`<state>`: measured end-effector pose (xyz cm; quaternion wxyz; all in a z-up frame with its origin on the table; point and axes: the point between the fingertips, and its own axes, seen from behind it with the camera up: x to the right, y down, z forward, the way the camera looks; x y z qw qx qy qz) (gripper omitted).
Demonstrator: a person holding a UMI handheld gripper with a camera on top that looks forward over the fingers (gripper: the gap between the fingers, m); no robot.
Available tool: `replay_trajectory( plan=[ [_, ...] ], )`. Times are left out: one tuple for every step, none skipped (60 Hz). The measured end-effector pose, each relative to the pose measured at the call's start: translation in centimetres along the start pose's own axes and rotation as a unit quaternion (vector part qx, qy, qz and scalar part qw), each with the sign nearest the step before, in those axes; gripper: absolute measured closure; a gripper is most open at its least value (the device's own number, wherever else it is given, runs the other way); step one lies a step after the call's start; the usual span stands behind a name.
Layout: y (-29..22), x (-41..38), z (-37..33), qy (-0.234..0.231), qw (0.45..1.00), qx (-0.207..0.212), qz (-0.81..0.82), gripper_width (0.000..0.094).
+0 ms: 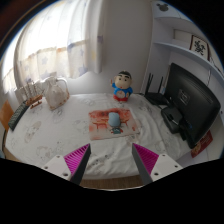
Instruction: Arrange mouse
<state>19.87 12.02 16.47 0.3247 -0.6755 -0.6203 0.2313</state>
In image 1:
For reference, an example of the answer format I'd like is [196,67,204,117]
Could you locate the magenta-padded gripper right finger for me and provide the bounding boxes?
[131,143,184,186]

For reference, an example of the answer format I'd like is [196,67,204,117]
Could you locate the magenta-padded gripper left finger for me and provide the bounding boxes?
[40,143,92,185]

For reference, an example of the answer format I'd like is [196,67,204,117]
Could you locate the light blue computer mouse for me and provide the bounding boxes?
[107,111,122,129]

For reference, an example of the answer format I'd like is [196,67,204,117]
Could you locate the red printed mouse pad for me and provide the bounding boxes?
[88,107,141,142]

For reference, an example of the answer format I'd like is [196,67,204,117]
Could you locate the white printed tablecloth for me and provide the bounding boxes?
[3,92,198,179]

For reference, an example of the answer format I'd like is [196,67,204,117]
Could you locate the black box device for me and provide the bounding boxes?
[160,105,184,135]

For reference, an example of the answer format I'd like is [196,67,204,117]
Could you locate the red paper card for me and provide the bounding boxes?
[190,129,214,159]

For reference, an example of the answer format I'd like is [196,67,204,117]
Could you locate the black router with antennas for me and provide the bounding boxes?
[143,73,171,107]

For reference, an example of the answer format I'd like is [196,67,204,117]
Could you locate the black keyboard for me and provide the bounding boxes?
[7,100,30,132]

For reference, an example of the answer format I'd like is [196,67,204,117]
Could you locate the black monitor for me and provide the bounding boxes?
[163,62,222,149]

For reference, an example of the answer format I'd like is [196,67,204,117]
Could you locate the cartoon boy figurine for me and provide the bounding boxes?
[111,70,134,103]

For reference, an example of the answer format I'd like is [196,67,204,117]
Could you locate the white star-print curtain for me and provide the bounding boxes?
[1,0,104,94]

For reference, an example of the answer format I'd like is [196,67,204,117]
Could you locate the white shelf unit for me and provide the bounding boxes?
[146,0,224,88]

